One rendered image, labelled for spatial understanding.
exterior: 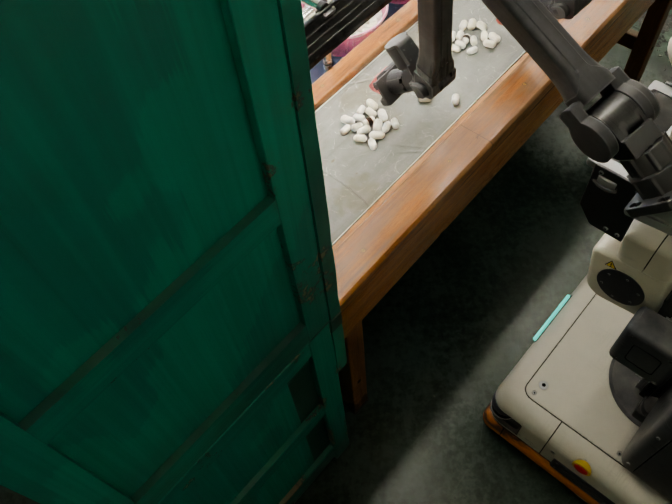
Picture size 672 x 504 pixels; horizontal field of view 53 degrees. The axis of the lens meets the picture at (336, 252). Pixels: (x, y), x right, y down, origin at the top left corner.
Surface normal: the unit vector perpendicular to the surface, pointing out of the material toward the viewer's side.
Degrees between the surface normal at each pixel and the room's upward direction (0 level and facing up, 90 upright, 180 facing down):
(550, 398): 0
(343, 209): 0
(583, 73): 30
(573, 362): 0
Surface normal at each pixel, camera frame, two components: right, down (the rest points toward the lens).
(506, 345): -0.07, -0.52
